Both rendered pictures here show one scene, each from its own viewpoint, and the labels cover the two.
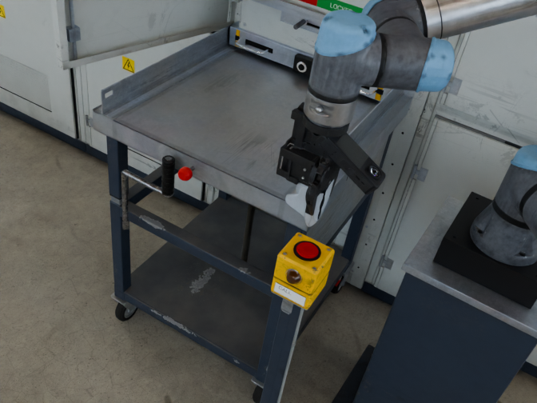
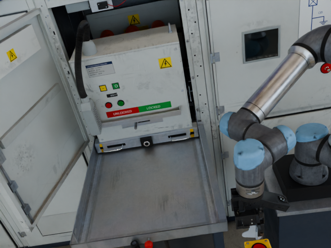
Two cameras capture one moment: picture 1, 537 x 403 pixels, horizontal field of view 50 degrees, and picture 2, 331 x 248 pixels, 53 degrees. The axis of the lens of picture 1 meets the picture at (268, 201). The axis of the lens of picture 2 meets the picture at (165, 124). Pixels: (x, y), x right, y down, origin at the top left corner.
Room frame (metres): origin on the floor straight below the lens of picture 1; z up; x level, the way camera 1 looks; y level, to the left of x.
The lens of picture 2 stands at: (0.22, 0.33, 1.85)
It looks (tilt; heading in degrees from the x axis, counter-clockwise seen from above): 33 degrees down; 340
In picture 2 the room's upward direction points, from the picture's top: 12 degrees counter-clockwise
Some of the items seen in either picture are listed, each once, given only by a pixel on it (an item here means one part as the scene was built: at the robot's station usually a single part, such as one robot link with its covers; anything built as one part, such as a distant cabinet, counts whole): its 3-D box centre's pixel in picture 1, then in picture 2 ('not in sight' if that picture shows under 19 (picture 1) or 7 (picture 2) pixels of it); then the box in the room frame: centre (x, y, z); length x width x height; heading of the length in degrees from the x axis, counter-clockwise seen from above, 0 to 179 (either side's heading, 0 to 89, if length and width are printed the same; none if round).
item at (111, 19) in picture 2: not in sight; (134, 21); (2.26, -0.34, 1.28); 0.58 x 0.02 x 0.19; 66
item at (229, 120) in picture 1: (265, 111); (148, 178); (1.39, 0.05, 0.80); 0.68 x 0.62 x 0.06; 156
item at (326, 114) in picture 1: (328, 105); (249, 185); (0.76, -0.06, 1.19); 0.08 x 0.08 x 0.05
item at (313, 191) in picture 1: (315, 190); (258, 224); (0.74, -0.07, 1.05); 0.05 x 0.02 x 0.09; 155
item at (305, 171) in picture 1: (315, 147); (248, 205); (0.77, -0.06, 1.11); 0.09 x 0.08 x 0.12; 65
